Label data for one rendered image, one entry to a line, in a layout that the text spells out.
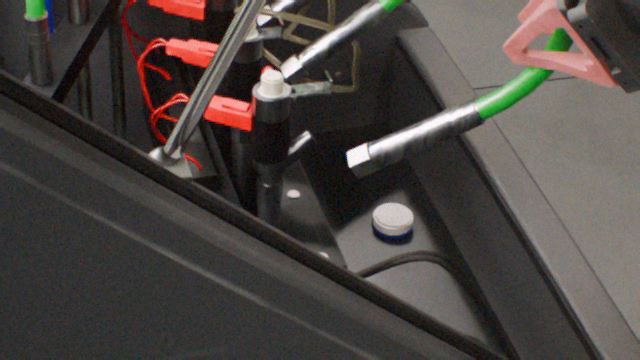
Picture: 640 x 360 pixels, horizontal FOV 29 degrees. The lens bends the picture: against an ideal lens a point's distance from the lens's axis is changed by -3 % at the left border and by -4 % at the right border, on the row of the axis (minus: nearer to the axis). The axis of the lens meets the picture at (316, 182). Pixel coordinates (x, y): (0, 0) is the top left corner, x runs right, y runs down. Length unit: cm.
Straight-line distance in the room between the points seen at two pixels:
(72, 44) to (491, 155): 39
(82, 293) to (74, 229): 3
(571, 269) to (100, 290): 60
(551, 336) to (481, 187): 17
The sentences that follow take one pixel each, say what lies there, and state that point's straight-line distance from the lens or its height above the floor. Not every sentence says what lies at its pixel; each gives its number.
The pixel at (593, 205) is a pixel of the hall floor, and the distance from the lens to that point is 265.
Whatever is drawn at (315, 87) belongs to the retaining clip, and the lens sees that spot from 92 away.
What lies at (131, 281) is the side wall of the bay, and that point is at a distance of 51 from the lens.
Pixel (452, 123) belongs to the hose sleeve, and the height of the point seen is 117.
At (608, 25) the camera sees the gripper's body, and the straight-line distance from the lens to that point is 70.
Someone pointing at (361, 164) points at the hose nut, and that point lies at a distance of 83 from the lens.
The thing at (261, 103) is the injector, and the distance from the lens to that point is 90.
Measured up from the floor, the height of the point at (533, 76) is 121.
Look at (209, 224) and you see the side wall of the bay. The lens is 51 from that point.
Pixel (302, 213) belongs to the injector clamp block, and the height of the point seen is 98.
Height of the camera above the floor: 164
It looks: 39 degrees down
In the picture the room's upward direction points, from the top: 3 degrees clockwise
